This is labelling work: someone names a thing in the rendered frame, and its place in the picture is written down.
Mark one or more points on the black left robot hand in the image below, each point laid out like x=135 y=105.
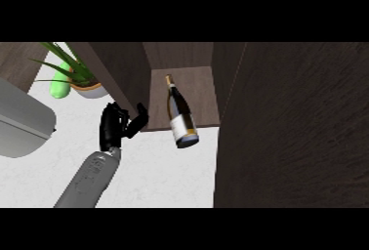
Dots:
x=109 y=125

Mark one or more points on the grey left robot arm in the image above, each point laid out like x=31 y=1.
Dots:
x=91 y=179

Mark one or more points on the dark wine bottle white label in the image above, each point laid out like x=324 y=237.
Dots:
x=181 y=122

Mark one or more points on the dark wooden cabinet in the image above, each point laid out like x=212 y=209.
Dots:
x=177 y=88

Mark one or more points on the dark wooden cabinet door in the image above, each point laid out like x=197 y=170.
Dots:
x=292 y=127

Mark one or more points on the green bottle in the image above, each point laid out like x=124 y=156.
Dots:
x=60 y=85

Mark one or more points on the green potted plant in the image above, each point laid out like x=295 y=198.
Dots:
x=78 y=76

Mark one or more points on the grey rounded appliance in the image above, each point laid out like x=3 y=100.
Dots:
x=20 y=125

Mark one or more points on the brown wooden panel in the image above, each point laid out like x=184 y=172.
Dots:
x=19 y=62

